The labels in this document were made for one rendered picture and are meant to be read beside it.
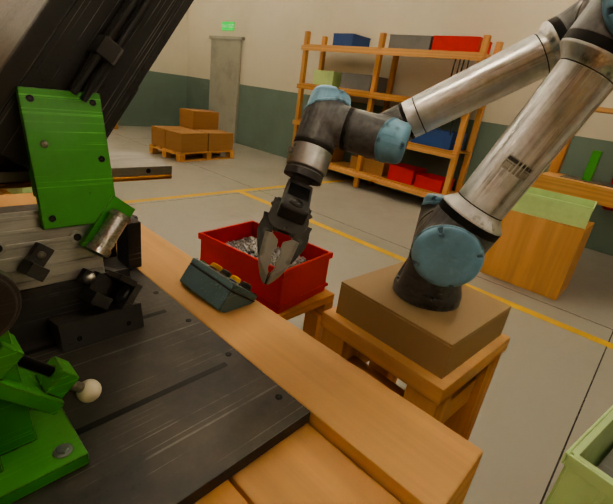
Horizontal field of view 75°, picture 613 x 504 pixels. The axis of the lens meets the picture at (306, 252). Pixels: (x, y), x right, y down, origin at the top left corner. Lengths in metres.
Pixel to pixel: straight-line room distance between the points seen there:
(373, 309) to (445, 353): 0.17
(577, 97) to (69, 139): 0.76
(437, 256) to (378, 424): 0.28
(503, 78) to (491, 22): 5.57
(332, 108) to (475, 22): 5.79
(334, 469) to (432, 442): 0.14
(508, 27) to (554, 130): 5.61
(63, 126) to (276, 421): 0.55
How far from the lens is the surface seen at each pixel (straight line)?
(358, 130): 0.71
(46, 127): 0.74
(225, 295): 0.80
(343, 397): 0.65
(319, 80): 7.06
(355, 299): 0.90
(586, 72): 0.71
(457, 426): 1.16
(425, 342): 0.82
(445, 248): 0.70
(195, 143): 6.97
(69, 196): 0.74
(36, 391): 0.53
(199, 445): 0.57
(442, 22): 6.68
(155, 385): 0.65
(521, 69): 0.83
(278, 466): 0.57
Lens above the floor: 1.32
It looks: 22 degrees down
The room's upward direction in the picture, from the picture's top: 8 degrees clockwise
